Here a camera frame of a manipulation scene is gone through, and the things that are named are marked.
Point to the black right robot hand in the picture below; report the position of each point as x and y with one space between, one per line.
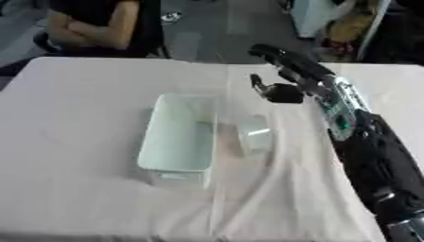
292 67

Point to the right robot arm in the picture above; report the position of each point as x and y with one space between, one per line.
364 148

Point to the white plastic box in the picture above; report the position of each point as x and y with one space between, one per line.
179 138

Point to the yellow and red bag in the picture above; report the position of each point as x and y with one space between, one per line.
348 31

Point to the clear plastic cup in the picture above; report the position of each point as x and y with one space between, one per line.
255 134

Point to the person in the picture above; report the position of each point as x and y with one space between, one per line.
91 26

